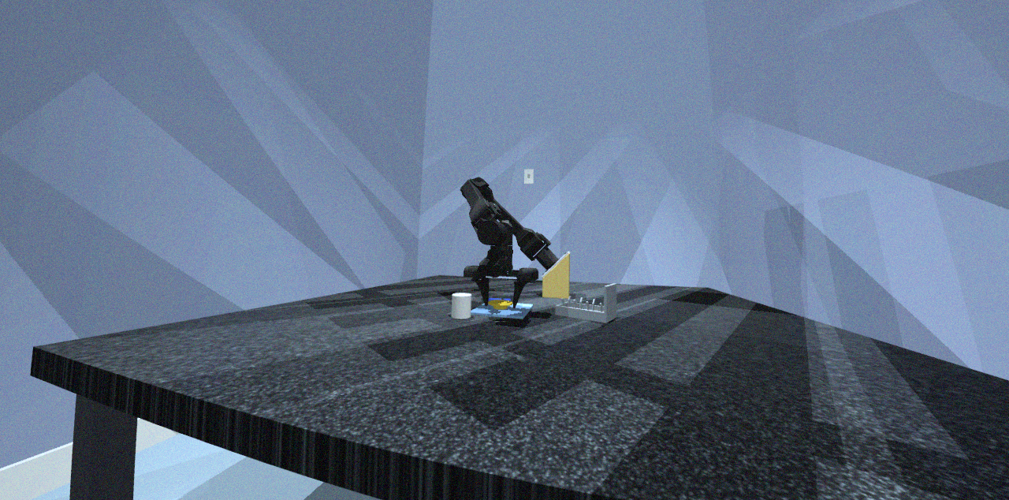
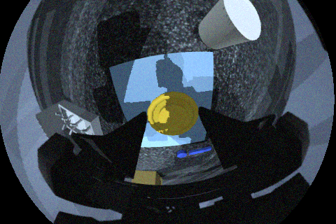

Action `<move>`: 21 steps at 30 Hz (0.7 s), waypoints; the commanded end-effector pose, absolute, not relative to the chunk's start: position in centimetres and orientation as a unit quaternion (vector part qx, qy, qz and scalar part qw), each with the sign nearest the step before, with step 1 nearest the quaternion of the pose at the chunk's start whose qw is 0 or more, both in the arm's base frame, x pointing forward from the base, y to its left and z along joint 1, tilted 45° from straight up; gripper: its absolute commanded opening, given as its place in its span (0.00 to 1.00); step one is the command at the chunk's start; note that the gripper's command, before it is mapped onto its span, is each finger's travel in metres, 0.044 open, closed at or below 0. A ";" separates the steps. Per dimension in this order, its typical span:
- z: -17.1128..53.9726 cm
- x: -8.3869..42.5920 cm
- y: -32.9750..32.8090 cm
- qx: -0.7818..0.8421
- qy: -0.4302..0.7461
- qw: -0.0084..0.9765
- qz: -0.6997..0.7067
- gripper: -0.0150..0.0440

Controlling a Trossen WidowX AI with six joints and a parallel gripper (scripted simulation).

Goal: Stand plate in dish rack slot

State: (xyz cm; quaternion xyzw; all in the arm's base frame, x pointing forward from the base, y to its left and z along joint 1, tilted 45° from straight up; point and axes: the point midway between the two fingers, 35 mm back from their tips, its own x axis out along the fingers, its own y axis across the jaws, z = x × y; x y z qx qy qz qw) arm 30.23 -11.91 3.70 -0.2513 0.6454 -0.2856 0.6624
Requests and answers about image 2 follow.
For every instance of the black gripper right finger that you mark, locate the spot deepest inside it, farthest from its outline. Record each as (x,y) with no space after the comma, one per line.
(229,136)

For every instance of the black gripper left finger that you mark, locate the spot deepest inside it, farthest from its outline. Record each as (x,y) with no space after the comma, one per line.
(120,147)

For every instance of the grey dish rack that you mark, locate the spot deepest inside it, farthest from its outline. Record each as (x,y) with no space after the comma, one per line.
(63,114)

